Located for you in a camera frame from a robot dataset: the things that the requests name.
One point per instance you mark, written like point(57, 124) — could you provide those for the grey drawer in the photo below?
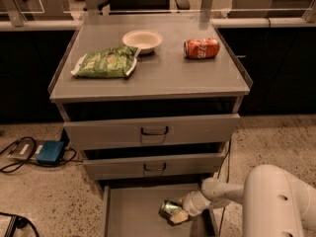
point(154, 166)
point(135, 212)
point(137, 132)

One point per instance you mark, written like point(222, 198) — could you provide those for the red cola can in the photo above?
point(201, 48)

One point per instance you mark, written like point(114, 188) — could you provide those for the grey metal drawer cabinet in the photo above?
point(164, 84)

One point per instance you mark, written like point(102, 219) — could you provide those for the grey top drawer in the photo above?
point(137, 132)

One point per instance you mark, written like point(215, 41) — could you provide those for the grey flat device on floor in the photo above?
point(26, 149)

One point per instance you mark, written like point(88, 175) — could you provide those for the grey bottom drawer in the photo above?
point(135, 212)

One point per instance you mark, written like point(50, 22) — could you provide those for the blue electronics box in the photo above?
point(50, 152)

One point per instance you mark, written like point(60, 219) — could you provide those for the green chip bag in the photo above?
point(110, 63)

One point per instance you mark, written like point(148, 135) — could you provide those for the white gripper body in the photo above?
point(192, 202)

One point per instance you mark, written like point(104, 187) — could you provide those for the grey middle drawer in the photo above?
point(154, 166)

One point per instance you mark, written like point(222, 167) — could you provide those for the black object bottom left corner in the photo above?
point(17, 222)

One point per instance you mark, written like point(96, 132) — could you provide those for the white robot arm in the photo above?
point(274, 203)

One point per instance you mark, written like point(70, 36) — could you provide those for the white paper bowl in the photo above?
point(145, 40)

